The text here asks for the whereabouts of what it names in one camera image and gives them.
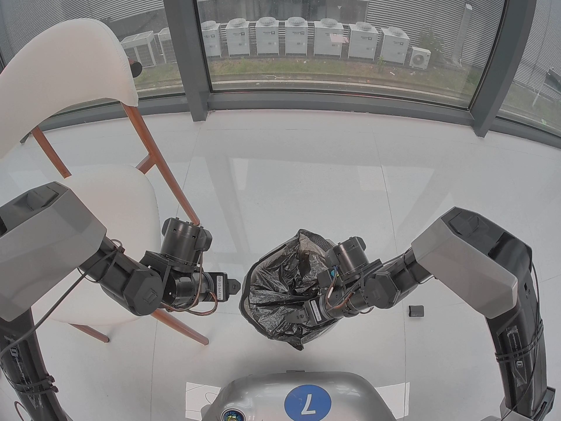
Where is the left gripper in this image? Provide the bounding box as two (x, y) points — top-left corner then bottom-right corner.
(202, 271), (242, 303)

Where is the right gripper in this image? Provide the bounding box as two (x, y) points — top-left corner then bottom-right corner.
(302, 296), (337, 326)

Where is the black plastic bag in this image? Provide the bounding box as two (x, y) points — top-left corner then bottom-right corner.
(239, 229), (340, 351)

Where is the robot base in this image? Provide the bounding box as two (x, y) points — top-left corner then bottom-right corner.
(201, 369), (392, 421)

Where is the white chair with wooden legs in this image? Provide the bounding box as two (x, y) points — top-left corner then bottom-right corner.
(0, 18), (210, 346)

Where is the window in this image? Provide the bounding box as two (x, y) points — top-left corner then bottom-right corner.
(0, 0), (561, 139)

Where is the black cable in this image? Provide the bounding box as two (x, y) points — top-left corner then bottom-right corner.
(26, 239), (125, 354)

